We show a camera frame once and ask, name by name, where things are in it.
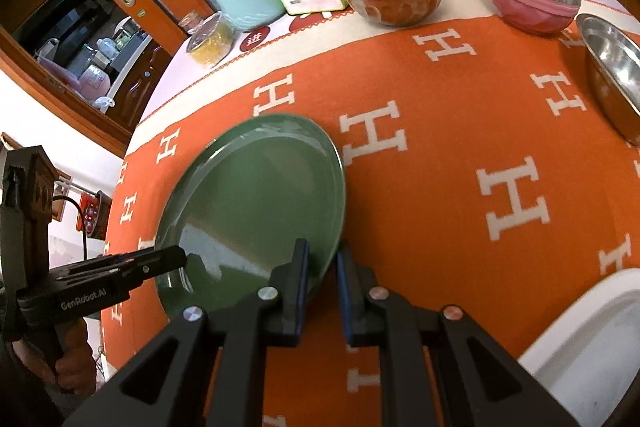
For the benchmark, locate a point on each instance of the pink printed table cover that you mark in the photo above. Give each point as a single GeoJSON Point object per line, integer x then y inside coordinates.
{"type": "Point", "coordinates": [277, 29]}

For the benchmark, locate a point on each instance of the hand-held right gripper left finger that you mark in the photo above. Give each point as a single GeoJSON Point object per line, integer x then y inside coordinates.
{"type": "Point", "coordinates": [300, 307]}

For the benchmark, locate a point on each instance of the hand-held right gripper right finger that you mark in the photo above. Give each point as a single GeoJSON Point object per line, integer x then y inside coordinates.
{"type": "Point", "coordinates": [345, 307]}

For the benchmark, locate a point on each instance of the kitchen counter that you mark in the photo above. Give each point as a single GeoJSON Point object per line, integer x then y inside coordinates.
{"type": "Point", "coordinates": [95, 72]}

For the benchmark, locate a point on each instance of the green plate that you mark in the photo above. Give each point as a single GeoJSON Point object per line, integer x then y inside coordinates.
{"type": "Point", "coordinates": [250, 197]}

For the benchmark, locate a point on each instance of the large steel bowl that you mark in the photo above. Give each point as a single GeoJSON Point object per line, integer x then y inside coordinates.
{"type": "Point", "coordinates": [620, 72]}

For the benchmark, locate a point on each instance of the person's left hand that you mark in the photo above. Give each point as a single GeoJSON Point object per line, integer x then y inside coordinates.
{"type": "Point", "coordinates": [75, 367]}

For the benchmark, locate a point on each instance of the glass jar with yellow contents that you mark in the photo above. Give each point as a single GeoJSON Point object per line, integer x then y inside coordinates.
{"type": "Point", "coordinates": [212, 42]}

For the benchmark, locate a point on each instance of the plain white plate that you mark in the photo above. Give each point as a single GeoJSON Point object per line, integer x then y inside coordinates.
{"type": "Point", "coordinates": [590, 347]}

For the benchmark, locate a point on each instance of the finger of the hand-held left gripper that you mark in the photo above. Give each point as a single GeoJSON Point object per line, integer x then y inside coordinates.
{"type": "Point", "coordinates": [150, 259]}

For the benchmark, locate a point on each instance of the orange patterned tablecloth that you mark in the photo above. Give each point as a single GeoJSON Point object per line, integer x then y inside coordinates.
{"type": "Point", "coordinates": [450, 132]}

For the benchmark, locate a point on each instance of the red-lidded jar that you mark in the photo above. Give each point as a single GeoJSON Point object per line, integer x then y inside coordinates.
{"type": "Point", "coordinates": [92, 214]}

